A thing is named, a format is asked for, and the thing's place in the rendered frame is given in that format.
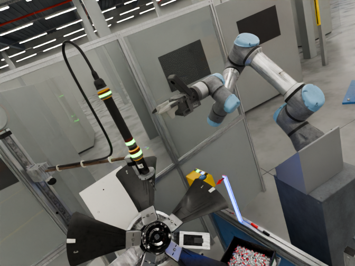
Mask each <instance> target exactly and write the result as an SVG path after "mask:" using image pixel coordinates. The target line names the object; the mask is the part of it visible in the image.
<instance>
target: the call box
mask: <svg viewBox="0 0 355 266"><path fill-rule="evenodd" d="M196 169H197V168H196ZM198 170H199V169H198ZM202 172H204V171H202ZM205 173H206V172H204V174H205ZM204 174H203V175H204ZM200 175H202V174H201V173H199V172H196V171H194V170H193V171H192V172H191V173H189V174H188V175H187V176H186V178H187V180H188V183H189V185H190V186H191V185H192V183H193V181H194V180H195V179H196V178H199V176H200ZM202 180H203V181H205V182H207V183H209V184H210V185H211V186H213V187H215V183H214V180H213V178H212V175H210V174H208V175H207V176H206V175H205V179H202Z"/></svg>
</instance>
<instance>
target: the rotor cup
mask: <svg viewBox="0 0 355 266"><path fill-rule="evenodd" d="M141 230H142V231H141V245H140V248H141V250H142V251H143V252H144V251H145V252H149V253H153V254H156V255H157V256H158V255H160V254H162V253H164V252H165V250H166V249H167V248H168V247H169V245H170V243H171V239H172V234H171V230H170V228H169V227H168V226H167V225H166V224H165V223H163V222H161V221H154V222H151V223H150V224H148V225H146V226H143V227H142V228H141ZM155 234H159V236H160V238H159V239H158V240H156V239H155V237H154V236H155Z"/></svg>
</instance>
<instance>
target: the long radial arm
mask: <svg viewBox="0 0 355 266"><path fill-rule="evenodd" d="M134 250H135V248H134V247H130V248H128V249H127V250H126V251H125V252H124V253H122V254H121V255H120V256H119V257H118V258H117V259H115V260H114V261H113V262H112V263H111V264H109V265H108V266H133V265H134V264H135V263H136V262H137V260H138V259H139V257H140V256H138V254H137V253H136V251H134Z"/></svg>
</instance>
